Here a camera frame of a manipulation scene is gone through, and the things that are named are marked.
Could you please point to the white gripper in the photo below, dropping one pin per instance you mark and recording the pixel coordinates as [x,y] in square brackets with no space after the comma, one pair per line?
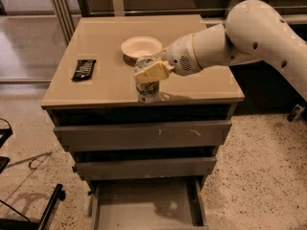
[179,56]

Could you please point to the silver 7up can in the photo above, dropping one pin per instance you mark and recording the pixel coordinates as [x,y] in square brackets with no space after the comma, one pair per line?
[146,92]

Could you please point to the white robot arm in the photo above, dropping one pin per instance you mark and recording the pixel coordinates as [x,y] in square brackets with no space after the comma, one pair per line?
[253,31]

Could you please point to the grey drawer cabinet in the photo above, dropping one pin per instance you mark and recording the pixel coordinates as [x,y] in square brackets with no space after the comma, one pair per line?
[110,96]

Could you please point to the top grey drawer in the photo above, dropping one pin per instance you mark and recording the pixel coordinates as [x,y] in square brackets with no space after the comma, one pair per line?
[143,136]

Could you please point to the grey drawer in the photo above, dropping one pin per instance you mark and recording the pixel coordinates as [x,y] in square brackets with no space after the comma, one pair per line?
[143,136]
[149,204]
[145,168]

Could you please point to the middle grey drawer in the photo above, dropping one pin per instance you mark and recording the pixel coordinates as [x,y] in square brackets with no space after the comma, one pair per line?
[145,168]

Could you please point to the bottom grey drawer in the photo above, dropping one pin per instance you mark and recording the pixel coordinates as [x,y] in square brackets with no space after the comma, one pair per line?
[149,204]

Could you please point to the white paper bowl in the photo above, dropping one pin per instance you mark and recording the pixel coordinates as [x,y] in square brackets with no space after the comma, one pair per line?
[139,46]

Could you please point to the black snack packet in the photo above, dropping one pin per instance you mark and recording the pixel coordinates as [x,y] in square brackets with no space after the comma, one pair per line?
[84,69]

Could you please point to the small grey floor device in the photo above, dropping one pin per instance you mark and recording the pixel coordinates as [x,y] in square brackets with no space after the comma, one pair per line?
[296,112]

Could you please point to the black chair base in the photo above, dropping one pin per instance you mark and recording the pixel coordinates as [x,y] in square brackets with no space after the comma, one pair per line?
[14,224]

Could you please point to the metal railing frame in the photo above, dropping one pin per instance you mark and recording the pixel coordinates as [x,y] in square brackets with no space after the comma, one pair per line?
[147,0]

